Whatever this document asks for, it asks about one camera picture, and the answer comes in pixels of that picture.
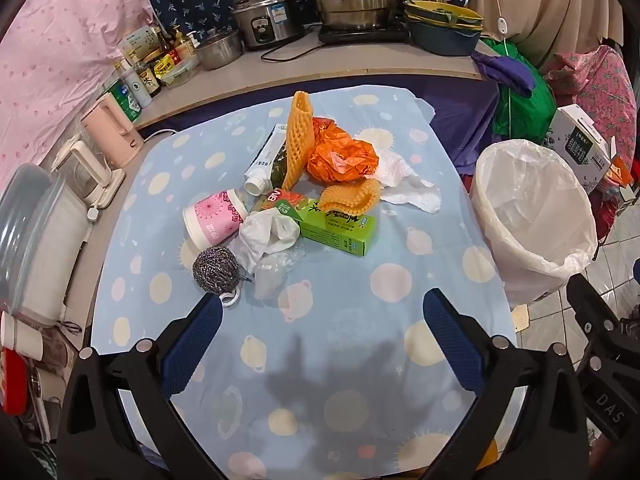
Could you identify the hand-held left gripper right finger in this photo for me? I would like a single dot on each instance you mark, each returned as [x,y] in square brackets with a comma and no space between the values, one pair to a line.
[450,345]

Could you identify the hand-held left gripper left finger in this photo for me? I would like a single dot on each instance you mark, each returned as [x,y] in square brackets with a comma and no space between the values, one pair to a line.
[200,340]

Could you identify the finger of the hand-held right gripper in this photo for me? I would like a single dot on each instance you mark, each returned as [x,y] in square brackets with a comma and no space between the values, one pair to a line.
[636,272]
[595,320]

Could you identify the steel wool scrubber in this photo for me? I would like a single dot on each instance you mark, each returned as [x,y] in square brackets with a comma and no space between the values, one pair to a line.
[215,267]

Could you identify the clear plastic wrapper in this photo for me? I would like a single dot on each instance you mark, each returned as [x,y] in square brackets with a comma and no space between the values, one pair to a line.
[270,277]

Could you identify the white lined trash bin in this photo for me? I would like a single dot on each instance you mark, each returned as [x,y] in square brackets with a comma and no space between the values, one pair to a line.
[530,210]

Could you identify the white tissue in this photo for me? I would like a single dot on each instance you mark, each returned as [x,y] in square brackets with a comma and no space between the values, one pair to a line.
[265,232]

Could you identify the pink paper cup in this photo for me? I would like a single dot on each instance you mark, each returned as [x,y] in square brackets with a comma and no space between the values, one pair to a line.
[215,212]

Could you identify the green cardboard box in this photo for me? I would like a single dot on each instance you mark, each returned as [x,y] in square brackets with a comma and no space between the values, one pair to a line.
[335,230]

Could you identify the red snack packet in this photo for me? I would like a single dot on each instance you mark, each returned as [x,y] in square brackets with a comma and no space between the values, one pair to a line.
[290,199]

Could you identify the small orange foam fruit net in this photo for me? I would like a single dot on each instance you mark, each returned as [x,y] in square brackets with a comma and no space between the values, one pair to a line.
[350,197]

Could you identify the white paper towel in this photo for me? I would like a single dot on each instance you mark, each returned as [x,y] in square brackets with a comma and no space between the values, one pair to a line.
[400,170]

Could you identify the dark green snack packet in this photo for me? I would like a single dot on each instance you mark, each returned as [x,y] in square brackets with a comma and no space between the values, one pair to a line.
[278,172]

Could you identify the white toothpaste tube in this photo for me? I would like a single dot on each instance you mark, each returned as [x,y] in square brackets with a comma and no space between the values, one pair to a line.
[267,152]

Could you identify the orange plastic bag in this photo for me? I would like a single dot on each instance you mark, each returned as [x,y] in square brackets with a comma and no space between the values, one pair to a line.
[345,157]

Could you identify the tall orange foam fruit net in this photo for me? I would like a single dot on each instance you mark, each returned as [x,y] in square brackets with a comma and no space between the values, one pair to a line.
[298,140]

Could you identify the red plastic bag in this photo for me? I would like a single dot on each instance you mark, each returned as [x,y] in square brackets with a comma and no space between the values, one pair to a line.
[325,124]

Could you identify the blue printed tablecloth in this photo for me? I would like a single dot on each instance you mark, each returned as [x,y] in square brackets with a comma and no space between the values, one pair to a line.
[350,270]

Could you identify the white cardboard box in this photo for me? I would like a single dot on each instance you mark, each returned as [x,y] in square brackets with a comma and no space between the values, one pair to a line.
[575,145]

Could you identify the white power plug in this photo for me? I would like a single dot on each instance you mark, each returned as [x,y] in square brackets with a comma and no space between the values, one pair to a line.
[92,214]

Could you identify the white paper cup stack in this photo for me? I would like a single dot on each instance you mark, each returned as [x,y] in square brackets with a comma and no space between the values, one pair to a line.
[20,337]

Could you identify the pink floral cloth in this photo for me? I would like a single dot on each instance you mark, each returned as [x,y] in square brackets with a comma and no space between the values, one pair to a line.
[600,90]

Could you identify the red container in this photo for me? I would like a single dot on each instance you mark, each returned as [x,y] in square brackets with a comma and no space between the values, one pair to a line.
[12,382]

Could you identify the green plastic bag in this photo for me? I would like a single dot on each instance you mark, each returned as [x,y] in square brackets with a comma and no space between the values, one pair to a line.
[520,110]

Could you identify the cream juicer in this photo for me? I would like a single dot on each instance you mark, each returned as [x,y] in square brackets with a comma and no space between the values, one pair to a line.
[85,175]

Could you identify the grey plastic basin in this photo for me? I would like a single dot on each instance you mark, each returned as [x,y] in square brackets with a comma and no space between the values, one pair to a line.
[25,230]

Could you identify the dark purple table cover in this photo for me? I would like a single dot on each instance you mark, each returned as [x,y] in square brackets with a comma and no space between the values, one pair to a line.
[465,120]

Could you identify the pink electric kettle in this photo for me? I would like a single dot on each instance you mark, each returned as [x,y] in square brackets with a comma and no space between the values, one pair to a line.
[110,130]

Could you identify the bright purple cloth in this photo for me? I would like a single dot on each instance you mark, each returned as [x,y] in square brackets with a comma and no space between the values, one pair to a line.
[505,72]

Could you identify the green label canister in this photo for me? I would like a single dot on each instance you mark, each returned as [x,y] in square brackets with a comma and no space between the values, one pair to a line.
[122,102]

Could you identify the dark sauce bottle white label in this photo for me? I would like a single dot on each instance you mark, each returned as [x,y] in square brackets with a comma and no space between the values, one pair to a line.
[148,80]

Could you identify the clear container with yellow packet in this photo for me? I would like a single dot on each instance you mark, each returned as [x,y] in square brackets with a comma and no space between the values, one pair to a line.
[172,70]

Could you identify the beige curtain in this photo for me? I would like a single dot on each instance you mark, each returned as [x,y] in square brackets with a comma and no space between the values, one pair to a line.
[550,0]

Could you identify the small steel lidded pot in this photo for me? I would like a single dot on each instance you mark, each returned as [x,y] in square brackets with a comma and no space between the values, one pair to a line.
[217,52]

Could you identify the amber sauce bottle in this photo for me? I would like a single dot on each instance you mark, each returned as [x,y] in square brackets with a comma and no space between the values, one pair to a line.
[181,45]

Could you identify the dark glass bottle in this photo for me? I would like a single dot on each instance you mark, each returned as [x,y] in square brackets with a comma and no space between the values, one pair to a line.
[162,42]

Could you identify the white carton with green print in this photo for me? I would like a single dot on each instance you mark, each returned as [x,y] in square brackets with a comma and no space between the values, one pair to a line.
[137,42]

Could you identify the yellow rimmed ceramic dish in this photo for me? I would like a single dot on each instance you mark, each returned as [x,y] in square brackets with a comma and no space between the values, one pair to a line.
[450,21]
[440,7]

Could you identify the black induction cooker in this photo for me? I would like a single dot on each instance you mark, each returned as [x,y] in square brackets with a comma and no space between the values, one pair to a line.
[350,37]

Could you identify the steel rice cooker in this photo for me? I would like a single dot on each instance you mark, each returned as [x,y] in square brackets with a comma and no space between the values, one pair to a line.
[270,20]

